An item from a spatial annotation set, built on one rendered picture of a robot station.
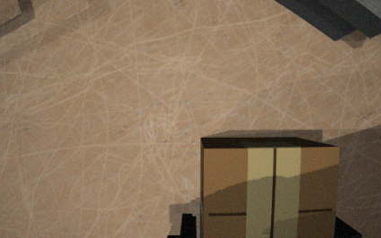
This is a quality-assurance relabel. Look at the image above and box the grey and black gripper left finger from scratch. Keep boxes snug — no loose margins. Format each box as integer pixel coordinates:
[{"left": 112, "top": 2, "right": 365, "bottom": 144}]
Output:
[{"left": 167, "top": 214, "right": 197, "bottom": 238}]

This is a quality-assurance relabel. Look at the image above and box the grey open box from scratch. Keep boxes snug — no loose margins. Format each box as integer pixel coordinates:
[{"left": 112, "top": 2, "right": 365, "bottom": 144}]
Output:
[{"left": 275, "top": 0, "right": 357, "bottom": 41}]

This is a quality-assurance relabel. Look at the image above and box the brown cardboard box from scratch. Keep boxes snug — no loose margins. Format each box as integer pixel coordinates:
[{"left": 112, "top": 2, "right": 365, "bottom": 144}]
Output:
[{"left": 200, "top": 137, "right": 340, "bottom": 238}]

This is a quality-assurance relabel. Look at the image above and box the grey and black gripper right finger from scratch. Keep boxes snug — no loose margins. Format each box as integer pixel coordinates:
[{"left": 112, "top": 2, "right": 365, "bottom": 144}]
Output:
[{"left": 334, "top": 217, "right": 362, "bottom": 238}]

